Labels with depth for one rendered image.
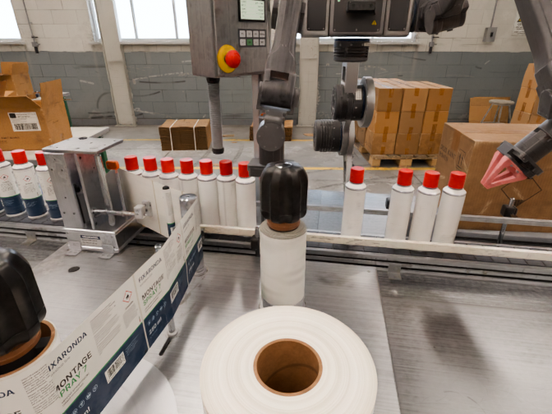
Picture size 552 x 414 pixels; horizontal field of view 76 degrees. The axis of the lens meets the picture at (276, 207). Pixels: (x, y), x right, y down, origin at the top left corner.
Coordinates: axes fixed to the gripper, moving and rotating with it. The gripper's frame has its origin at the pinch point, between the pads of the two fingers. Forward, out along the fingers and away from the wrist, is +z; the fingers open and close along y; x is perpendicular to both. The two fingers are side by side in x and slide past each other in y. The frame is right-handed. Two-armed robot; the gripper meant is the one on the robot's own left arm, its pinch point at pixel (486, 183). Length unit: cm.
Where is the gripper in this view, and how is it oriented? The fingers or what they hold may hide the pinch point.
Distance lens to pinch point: 95.2
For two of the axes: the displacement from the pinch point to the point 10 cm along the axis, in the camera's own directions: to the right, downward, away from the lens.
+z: -6.3, 6.5, 4.3
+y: -1.5, 4.3, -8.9
